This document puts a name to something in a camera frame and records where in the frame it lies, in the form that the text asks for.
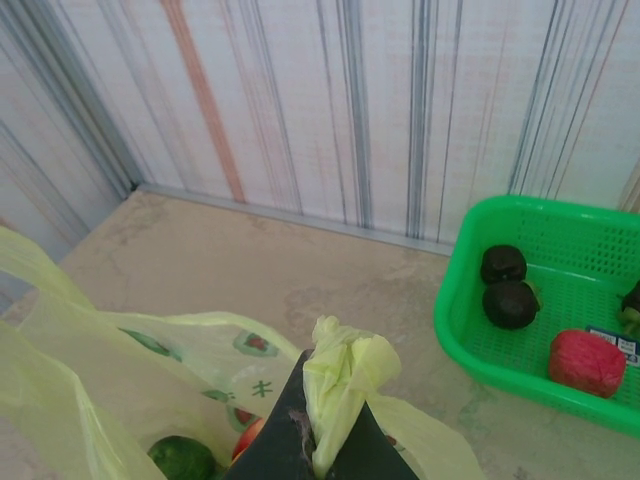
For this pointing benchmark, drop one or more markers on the green plastic mesh basket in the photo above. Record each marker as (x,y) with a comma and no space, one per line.
(565,240)

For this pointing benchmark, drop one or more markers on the dark mangosteen with green calyx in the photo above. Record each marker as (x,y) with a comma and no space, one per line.
(632,302)

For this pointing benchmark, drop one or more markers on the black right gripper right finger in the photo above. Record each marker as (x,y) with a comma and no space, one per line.
(370,460)

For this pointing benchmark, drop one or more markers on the pink-red fake apple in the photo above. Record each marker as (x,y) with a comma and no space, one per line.
(587,362)

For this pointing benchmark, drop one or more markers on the green fake lime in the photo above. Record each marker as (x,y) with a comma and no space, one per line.
(180,460)

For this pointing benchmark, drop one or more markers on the dark avocado lower left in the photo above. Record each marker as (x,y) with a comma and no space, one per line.
(510,306)

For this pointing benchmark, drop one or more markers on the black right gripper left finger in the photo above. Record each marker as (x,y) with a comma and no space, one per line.
(280,450)

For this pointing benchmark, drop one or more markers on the white blue label card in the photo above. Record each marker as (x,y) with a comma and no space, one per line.
(630,347)

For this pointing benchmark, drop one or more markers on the yellow-green plastic bag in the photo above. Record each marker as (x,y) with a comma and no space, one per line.
(340,380)

